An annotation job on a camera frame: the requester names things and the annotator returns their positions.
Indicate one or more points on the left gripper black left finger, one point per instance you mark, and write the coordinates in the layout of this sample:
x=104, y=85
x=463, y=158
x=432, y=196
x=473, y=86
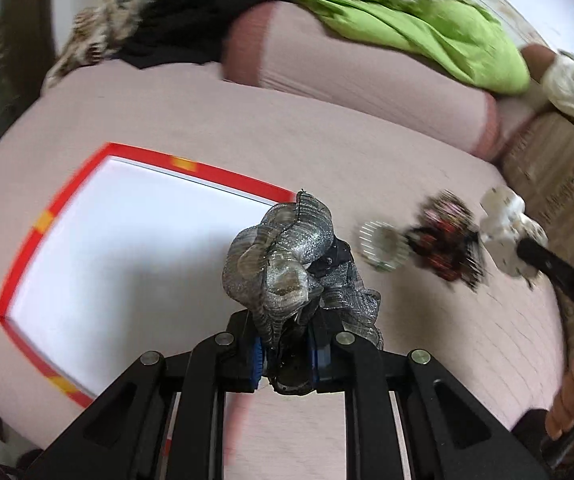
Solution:
x=162, y=417

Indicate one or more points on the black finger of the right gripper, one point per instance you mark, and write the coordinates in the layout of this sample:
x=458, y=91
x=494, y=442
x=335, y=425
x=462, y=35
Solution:
x=559, y=272

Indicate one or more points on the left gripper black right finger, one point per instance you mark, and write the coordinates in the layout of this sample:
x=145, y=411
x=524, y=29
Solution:
x=408, y=416

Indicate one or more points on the white cherry print scrunchie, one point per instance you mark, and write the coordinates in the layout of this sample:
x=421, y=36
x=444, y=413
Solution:
x=505, y=224

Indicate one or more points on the dark red dotted scrunchie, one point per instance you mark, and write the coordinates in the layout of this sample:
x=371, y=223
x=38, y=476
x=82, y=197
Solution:
x=452, y=256

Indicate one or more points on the pink plaid scrunchie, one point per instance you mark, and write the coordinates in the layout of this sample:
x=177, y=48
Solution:
x=445, y=211

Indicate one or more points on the grey metallic scrunchie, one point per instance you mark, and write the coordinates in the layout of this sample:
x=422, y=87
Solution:
x=286, y=270

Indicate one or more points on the person's right hand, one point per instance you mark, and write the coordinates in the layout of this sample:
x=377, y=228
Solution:
x=560, y=417

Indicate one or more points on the pink quilted bed cover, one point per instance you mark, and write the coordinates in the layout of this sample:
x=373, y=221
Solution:
x=359, y=166

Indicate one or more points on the brown striped cushion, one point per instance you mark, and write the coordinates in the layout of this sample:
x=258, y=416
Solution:
x=539, y=167

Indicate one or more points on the red box with white interior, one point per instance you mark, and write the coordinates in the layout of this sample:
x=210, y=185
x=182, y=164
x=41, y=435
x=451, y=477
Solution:
x=107, y=252

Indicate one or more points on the green blanket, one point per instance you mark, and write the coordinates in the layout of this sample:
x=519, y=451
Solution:
x=463, y=38

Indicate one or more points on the pink bolster pillow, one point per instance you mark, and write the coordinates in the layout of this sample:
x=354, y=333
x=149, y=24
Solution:
x=280, y=46

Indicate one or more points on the leaf print cloth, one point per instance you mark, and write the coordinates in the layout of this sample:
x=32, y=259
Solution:
x=97, y=33

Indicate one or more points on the black garment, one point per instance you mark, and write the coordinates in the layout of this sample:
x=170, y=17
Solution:
x=182, y=31

